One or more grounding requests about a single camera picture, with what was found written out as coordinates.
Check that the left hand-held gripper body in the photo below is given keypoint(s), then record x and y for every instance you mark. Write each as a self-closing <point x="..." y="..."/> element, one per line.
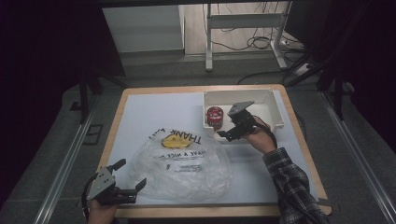
<point x="101" y="183"/>

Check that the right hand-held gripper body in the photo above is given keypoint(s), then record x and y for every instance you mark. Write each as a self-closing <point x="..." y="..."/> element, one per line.
<point x="244" y="123"/>

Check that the red lidded can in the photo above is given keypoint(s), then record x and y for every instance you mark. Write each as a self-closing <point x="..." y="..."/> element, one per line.
<point x="214" y="116"/>

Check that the white plastic bin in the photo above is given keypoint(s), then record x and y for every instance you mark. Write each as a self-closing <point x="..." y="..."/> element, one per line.
<point x="267" y="109"/>

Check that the clear plastic shopping bag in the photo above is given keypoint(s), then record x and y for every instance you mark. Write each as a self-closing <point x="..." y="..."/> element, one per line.
<point x="186" y="180"/>

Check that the person's right hand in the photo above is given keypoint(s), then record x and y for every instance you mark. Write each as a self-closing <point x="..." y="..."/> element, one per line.
<point x="260" y="140"/>

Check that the person's left hand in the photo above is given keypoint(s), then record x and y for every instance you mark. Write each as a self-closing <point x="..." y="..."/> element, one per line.
<point x="101" y="213"/>

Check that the black floor outlet plate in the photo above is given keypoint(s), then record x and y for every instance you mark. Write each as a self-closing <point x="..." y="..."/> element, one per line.
<point x="93" y="133"/>

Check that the white power strip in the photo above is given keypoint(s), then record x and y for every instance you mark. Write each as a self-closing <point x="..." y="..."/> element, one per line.
<point x="301" y="70"/>

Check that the black metal stand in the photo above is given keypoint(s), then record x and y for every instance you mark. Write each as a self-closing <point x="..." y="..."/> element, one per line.
<point x="337" y="93"/>
<point x="83" y="93"/>

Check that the white cabinet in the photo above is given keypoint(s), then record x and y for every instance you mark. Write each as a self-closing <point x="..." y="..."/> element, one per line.
<point x="143" y="28"/>

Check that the metal floor rail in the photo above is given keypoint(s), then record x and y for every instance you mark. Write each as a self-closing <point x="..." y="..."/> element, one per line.
<point x="358" y="155"/>
<point x="62" y="174"/>

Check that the white metal desk frame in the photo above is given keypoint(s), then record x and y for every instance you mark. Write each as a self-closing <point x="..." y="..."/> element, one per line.
<point x="243" y="21"/>

